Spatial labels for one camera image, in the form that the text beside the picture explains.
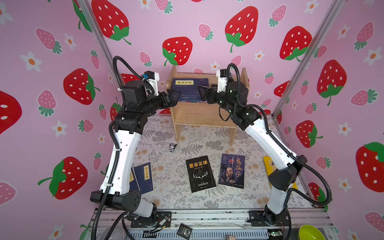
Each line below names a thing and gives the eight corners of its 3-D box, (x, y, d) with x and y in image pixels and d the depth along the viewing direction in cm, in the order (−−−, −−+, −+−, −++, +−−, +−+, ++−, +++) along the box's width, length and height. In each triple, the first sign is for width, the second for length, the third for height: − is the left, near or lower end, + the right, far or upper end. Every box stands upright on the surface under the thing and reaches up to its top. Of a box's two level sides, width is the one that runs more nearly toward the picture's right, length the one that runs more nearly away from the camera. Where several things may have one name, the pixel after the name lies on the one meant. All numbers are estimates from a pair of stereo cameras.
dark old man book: (218, 183, 88) (218, 182, 85) (221, 154, 101) (222, 152, 98) (243, 189, 86) (244, 187, 83) (243, 158, 99) (244, 156, 96)
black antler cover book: (191, 192, 84) (191, 191, 83) (185, 161, 97) (185, 160, 95) (216, 186, 87) (216, 185, 85) (207, 157, 99) (207, 155, 98)
